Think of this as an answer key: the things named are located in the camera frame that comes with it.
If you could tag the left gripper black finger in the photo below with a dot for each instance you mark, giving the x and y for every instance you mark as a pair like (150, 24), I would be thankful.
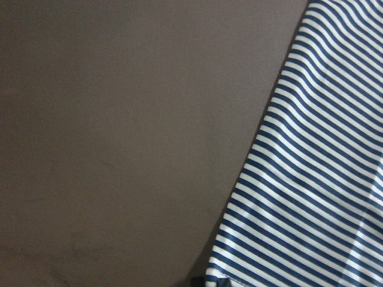
(199, 279)

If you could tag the blue white striped polo shirt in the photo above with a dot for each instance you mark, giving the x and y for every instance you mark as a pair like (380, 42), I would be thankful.
(306, 209)

